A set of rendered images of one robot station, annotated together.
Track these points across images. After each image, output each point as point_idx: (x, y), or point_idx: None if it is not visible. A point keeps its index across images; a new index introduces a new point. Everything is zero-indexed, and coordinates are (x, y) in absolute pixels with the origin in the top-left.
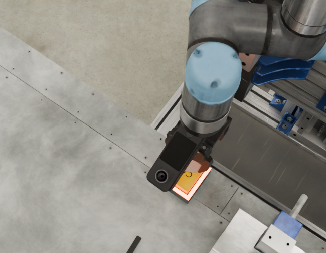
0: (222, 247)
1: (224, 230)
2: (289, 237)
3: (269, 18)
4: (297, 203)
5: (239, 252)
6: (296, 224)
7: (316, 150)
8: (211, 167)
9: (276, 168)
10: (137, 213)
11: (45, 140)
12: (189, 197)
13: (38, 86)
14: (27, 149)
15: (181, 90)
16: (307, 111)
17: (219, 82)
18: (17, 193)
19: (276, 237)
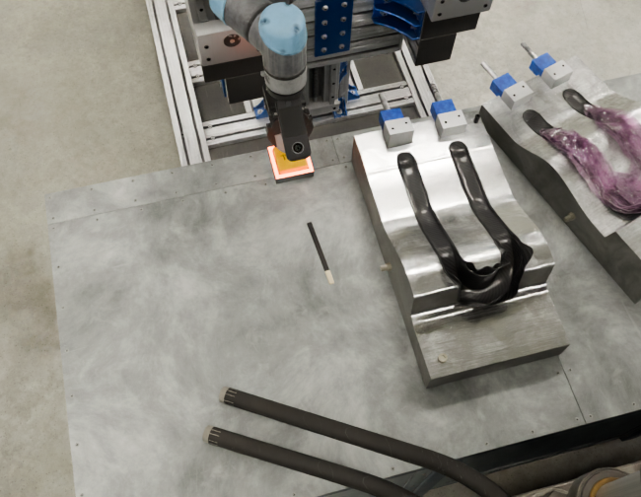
0: (371, 165)
1: (361, 155)
2: (402, 118)
3: None
4: (382, 101)
5: (383, 158)
6: (395, 110)
7: (324, 112)
8: None
9: None
10: (291, 211)
11: (177, 230)
12: (312, 168)
13: (127, 203)
14: (172, 247)
15: (261, 74)
16: (310, 68)
17: (297, 25)
18: (200, 277)
19: (395, 125)
